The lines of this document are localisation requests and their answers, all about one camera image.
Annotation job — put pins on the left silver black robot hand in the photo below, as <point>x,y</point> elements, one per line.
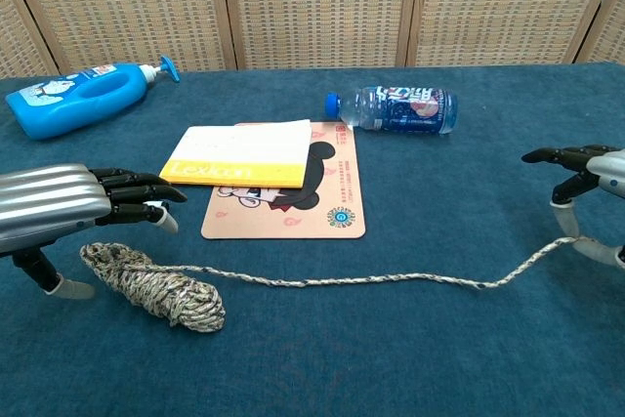
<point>49,202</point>

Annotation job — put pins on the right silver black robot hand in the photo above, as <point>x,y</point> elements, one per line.
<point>603,165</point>

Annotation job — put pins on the blue pump lotion bottle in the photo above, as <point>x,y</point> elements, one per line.
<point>73,99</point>

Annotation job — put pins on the yellow and white notebook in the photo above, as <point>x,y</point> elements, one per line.
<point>234,153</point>

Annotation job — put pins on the clear bottle with blue label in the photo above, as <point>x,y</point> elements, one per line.
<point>405,112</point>

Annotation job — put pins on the cartoon print mouse pad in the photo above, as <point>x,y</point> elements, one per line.
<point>322,202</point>

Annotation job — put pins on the blue carpet table cover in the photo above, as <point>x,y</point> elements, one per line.
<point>390,348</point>

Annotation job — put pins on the woven wooden folding screen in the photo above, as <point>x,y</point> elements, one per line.
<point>317,7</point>

